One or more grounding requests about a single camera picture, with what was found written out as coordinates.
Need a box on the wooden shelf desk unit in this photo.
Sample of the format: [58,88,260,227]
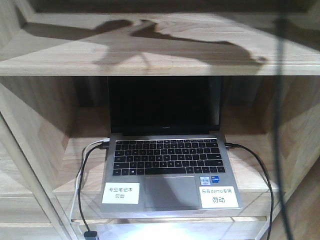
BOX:
[0,0,320,240]

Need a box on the silver laptop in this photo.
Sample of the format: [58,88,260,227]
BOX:
[101,76,242,213]

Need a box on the white paper label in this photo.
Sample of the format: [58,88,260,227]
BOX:
[199,186,239,209]
[102,182,140,205]

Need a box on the white paper label right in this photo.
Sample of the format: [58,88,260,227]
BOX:
[199,186,239,209]

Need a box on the grey usb adapter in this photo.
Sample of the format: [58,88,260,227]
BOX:
[83,231,100,240]

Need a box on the white laptop cable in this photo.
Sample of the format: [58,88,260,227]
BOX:
[69,137,111,221]

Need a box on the black laptop cable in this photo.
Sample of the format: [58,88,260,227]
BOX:
[224,142,275,240]
[77,143,109,233]

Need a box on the black right laptop cable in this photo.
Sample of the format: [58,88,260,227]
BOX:
[224,142,275,240]

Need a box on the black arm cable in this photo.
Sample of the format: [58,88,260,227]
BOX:
[272,14,295,240]

